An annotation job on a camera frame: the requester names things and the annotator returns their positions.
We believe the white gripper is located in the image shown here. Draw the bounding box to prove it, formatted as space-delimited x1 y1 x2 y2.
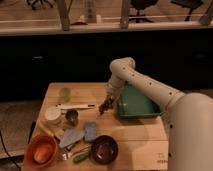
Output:
106 78 124 100

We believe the dark purple grape bunch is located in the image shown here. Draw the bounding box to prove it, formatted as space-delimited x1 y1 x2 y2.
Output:
99 96 114 114

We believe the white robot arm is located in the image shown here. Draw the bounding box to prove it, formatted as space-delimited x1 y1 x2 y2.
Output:
107 57 213 171

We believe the green plastic tray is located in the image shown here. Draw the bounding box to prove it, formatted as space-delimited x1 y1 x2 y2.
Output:
116 83 161 119

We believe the blue sponge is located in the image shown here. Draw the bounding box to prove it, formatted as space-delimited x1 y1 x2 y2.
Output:
84 122 96 142

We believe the small metal cup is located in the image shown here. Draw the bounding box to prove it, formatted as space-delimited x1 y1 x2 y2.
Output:
65 110 78 126

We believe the wooden table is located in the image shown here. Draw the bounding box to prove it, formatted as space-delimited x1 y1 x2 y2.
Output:
22 83 168 171

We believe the dark purple bowl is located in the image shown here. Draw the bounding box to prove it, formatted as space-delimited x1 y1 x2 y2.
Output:
91 135 118 165

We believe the grey cloth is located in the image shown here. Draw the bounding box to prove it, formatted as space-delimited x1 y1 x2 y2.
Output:
59 129 84 148

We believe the white round container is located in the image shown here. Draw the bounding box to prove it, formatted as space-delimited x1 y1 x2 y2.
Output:
44 106 61 124

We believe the green cucumber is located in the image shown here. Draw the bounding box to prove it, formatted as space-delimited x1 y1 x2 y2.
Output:
73 150 91 164

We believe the yellow banana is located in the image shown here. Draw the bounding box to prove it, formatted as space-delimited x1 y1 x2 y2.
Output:
37 120 54 137

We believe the silver fork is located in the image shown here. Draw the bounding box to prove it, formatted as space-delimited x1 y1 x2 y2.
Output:
59 143 88 161

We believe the orange bowl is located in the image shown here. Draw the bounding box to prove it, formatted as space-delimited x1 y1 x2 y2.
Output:
24 135 58 169

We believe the white handled knife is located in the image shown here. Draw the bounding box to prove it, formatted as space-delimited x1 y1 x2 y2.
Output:
56 104 96 110

